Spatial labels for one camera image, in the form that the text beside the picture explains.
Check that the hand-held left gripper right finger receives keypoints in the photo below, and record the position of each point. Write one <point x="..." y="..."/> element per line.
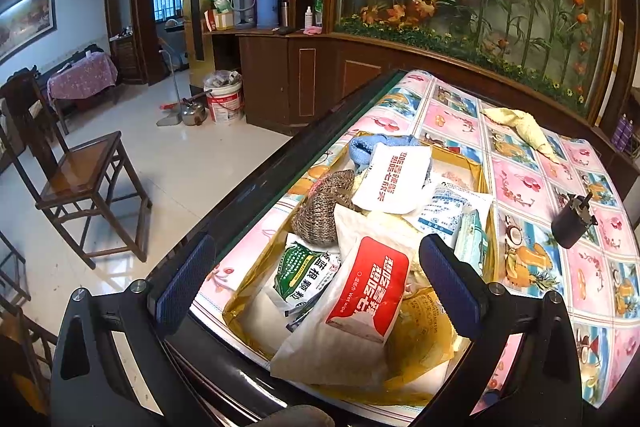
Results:
<point x="450" y="282"/>

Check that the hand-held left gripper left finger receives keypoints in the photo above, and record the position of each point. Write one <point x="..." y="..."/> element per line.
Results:
<point x="185" y="282"/>

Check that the light blue cartoon packet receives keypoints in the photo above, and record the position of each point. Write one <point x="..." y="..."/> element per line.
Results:
<point x="470" y="242"/>

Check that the orange packet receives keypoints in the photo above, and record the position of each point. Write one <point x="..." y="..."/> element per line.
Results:
<point x="425" y="337"/>

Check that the gold cardboard box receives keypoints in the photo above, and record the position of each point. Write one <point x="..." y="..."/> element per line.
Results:
<point x="250" y="307"/>

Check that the blue and white packet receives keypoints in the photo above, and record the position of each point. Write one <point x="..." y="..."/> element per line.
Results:
<point x="445" y="212"/>

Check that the large red and white packet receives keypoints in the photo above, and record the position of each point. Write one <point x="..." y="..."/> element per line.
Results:
<point x="360" y="307"/>

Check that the plain white plastic packet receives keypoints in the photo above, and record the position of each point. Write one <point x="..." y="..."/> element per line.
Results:
<point x="355" y="227"/>

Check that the small white red-lettered packet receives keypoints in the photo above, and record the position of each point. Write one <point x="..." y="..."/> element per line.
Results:
<point x="395" y="177"/>

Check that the black round table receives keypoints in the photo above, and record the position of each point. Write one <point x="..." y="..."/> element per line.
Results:
<point x="240" y="207"/>

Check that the pink towel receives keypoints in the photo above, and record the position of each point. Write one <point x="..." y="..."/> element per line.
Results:
<point x="457" y="178"/>

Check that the printed pink and blue tablecloth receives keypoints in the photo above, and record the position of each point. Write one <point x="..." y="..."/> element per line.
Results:
<point x="540" y="217"/>

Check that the green and white packet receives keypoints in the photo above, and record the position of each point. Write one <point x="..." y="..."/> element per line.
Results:
<point x="305" y="277"/>

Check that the black electric motor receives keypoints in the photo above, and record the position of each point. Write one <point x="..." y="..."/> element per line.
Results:
<point x="572" y="222"/>

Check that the brown wooden chair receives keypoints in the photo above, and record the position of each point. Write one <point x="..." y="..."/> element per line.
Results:
<point x="20" y="357"/>
<point x="80" y="162"/>

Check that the blue towel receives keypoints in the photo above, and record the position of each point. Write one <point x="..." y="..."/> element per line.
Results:
<point x="365" y="147"/>

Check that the pale yellow towel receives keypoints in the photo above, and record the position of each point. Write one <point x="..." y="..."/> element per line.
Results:
<point x="525" y="132"/>

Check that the metal kettle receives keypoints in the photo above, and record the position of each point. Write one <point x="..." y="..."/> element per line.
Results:
<point x="192" y="112"/>

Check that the white plastic bucket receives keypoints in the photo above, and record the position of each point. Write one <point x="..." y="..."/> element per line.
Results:
<point x="225" y="102"/>

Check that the dark wooden cabinet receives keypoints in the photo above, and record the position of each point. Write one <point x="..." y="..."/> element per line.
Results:
<point x="280" y="77"/>

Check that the table with pink cloth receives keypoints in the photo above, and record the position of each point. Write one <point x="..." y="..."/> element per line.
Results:
<point x="82" y="74"/>

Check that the small carton box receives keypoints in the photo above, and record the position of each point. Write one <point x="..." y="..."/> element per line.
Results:
<point x="218" y="20"/>

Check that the grey thermos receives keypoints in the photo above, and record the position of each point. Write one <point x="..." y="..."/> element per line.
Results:
<point x="243" y="7"/>

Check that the pink cloth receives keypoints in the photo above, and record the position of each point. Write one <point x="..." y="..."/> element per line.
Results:
<point x="314" y="30"/>

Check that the steel cup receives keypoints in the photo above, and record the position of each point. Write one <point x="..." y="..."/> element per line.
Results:
<point x="284" y="14"/>

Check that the blue thermos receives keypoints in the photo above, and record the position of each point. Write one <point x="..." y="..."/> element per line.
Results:
<point x="267" y="4"/>

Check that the small white bottle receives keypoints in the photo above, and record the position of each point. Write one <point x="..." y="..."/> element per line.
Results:
<point x="308" y="19"/>

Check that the green bottle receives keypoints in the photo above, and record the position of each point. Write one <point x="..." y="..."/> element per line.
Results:
<point x="318" y="12"/>

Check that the framed wall painting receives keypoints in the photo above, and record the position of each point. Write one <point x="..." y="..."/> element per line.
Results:
<point x="25" y="19"/>

